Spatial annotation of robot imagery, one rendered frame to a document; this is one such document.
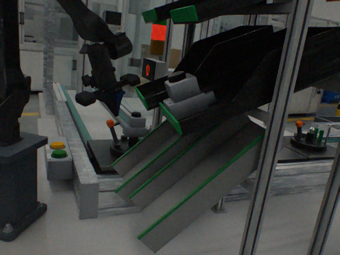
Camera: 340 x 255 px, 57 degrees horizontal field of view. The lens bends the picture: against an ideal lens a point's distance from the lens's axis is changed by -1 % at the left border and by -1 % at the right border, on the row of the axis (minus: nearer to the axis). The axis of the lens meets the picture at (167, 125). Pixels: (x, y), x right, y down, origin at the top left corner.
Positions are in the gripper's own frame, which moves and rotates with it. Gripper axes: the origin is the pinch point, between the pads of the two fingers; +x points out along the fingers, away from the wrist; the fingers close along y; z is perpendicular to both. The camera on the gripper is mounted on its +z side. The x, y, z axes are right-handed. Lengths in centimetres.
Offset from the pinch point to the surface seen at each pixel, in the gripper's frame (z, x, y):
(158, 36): 10.3, -12.3, -27.3
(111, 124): -1.1, 4.5, 2.7
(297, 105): 266, 274, -522
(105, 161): -5.5, 12.2, 9.4
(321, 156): -30, 40, -61
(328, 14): 505, 210, -1102
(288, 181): -30, 38, -40
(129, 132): -3.5, 8.4, -1.0
